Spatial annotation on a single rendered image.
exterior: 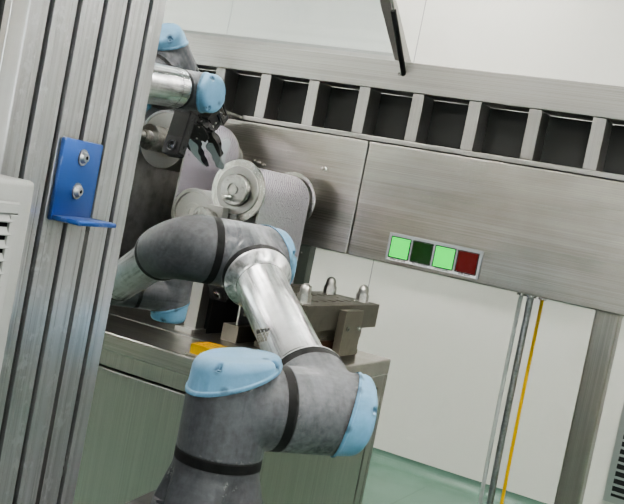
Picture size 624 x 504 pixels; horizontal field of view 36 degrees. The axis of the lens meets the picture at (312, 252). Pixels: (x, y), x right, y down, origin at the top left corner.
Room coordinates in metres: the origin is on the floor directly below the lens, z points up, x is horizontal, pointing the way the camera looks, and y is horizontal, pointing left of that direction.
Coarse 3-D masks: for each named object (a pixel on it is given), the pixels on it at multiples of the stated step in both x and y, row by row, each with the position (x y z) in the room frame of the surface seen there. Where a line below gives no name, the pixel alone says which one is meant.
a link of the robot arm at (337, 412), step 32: (224, 224) 1.59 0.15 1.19; (256, 224) 1.64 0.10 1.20; (224, 256) 1.57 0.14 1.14; (256, 256) 1.55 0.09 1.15; (288, 256) 1.62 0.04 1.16; (224, 288) 1.59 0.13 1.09; (256, 288) 1.49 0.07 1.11; (288, 288) 1.50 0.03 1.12; (256, 320) 1.45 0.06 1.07; (288, 320) 1.41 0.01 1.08; (288, 352) 1.35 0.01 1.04; (320, 352) 1.32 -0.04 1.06; (320, 384) 1.24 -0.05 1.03; (352, 384) 1.27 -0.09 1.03; (320, 416) 1.22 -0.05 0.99; (352, 416) 1.24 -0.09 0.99; (288, 448) 1.23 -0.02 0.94; (320, 448) 1.24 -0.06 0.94; (352, 448) 1.26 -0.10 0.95
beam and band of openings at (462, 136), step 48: (192, 48) 2.75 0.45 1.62; (240, 48) 2.67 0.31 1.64; (288, 48) 2.60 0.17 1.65; (240, 96) 2.75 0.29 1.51; (288, 96) 2.68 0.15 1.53; (336, 96) 2.61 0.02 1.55; (384, 96) 2.54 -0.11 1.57; (432, 96) 2.42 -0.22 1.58; (480, 96) 2.35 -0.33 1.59; (528, 96) 2.29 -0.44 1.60; (576, 96) 2.24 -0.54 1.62; (432, 144) 2.47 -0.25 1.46; (480, 144) 2.39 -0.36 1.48; (528, 144) 2.28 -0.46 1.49; (576, 144) 2.30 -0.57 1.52
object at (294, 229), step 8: (256, 216) 2.22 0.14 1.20; (264, 216) 2.25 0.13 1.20; (272, 224) 2.29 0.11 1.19; (280, 224) 2.32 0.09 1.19; (288, 224) 2.36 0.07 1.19; (296, 224) 2.39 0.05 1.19; (304, 224) 2.43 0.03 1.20; (288, 232) 2.36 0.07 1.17; (296, 232) 2.40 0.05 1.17; (296, 240) 2.41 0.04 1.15; (296, 248) 2.41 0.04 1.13; (296, 256) 2.42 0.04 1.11; (296, 264) 2.43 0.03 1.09
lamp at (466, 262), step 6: (462, 252) 2.32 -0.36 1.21; (462, 258) 2.32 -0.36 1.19; (468, 258) 2.31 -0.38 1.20; (474, 258) 2.30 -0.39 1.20; (456, 264) 2.32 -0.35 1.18; (462, 264) 2.31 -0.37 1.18; (468, 264) 2.31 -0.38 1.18; (474, 264) 2.30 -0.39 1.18; (456, 270) 2.32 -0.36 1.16; (462, 270) 2.31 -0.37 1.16; (468, 270) 2.31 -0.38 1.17; (474, 270) 2.30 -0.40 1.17
